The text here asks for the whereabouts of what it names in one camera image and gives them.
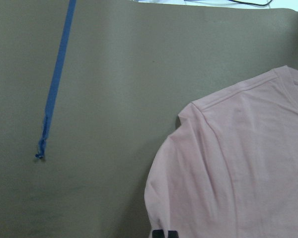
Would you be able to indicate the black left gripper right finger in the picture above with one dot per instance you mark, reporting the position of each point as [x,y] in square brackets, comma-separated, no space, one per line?
[172,234]

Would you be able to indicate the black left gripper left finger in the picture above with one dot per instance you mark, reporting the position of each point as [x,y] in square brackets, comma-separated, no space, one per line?
[158,234]

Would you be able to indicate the pink Snoopy t-shirt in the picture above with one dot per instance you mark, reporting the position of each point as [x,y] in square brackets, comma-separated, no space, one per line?
[230,170]

